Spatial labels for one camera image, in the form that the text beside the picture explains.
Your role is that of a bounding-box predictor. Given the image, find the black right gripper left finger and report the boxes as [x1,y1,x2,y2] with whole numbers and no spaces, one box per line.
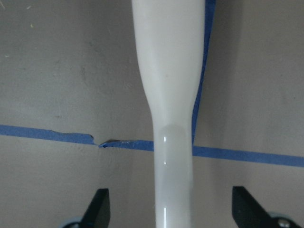
[75,189,111,228]

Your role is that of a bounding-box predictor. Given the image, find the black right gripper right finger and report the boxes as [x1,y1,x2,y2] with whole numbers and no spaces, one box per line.
[232,186,280,228]

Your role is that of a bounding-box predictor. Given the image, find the white hand brush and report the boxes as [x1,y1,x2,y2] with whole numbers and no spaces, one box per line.
[132,0,205,228]

